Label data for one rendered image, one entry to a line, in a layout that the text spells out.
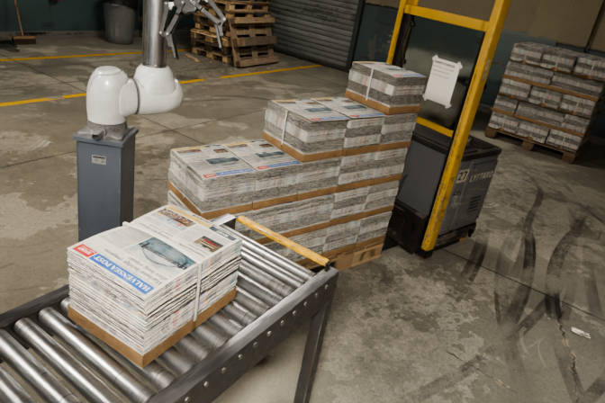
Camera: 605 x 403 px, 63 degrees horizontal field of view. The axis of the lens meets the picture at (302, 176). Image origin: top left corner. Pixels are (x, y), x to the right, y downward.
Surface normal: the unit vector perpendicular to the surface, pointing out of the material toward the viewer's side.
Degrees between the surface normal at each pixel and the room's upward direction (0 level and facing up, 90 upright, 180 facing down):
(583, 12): 90
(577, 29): 90
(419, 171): 90
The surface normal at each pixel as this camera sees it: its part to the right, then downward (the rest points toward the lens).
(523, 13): -0.56, 0.25
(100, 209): -0.01, 0.40
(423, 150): -0.78, 0.13
